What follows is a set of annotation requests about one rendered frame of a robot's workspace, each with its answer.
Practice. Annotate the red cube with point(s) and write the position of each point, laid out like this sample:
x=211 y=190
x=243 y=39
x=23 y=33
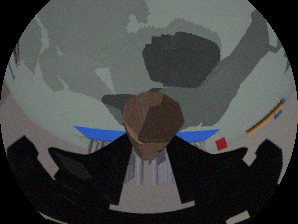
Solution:
x=221 y=144

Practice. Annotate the small blue block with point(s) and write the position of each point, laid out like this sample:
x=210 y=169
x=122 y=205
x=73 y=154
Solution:
x=278 y=114

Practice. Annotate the hammer with wooden handle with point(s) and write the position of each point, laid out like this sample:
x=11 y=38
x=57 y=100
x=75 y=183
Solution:
x=268 y=117

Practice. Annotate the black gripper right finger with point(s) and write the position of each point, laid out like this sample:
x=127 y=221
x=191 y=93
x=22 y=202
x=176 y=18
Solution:
x=193 y=168

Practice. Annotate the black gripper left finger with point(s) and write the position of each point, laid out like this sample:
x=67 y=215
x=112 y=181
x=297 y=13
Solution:
x=105 y=169

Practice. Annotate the blue flat strip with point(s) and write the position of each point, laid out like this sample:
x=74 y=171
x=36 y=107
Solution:
x=109 y=136

